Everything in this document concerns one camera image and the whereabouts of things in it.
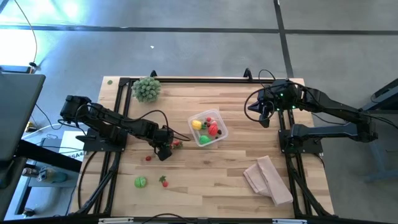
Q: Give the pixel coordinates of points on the dark grey monitor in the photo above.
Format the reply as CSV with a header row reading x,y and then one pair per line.
x,y
18,112

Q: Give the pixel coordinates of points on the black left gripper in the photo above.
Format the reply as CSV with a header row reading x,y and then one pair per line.
x,y
160,135

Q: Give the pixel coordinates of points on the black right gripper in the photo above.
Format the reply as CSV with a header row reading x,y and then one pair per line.
x,y
278,98

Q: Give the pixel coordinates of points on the red toy raspberry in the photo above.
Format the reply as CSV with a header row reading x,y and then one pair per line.
x,y
148,158

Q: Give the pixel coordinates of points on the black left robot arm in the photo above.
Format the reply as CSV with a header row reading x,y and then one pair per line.
x,y
102,119

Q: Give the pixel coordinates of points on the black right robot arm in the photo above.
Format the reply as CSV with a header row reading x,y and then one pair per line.
x,y
329,107

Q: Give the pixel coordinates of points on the green toy fruit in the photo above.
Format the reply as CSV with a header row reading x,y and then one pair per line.
x,y
205,139

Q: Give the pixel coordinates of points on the folded pink cloth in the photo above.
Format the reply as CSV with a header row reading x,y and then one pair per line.
x,y
270,182

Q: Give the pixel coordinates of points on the black frame bracket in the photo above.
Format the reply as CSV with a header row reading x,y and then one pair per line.
x,y
153,74
247,74

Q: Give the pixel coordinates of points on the artificial green potted plant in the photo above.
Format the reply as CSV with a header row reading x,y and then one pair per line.
x,y
146,89

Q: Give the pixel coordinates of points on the black aluminium table frame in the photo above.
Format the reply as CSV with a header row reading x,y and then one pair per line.
x,y
199,80

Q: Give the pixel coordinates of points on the red toy strawberry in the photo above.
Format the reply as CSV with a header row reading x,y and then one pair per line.
x,y
176,143

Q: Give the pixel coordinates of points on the clear plastic tupperware container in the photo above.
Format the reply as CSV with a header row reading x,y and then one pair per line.
x,y
194,137

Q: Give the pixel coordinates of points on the white paper label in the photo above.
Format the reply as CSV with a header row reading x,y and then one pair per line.
x,y
70,146

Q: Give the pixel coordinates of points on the light green toy cabbage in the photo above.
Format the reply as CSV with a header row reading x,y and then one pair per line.
x,y
140,182

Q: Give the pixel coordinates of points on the yellow toy pineapple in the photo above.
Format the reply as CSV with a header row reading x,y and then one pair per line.
x,y
196,124

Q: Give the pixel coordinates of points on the small tomato with green leaves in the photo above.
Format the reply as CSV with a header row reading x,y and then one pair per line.
x,y
164,183

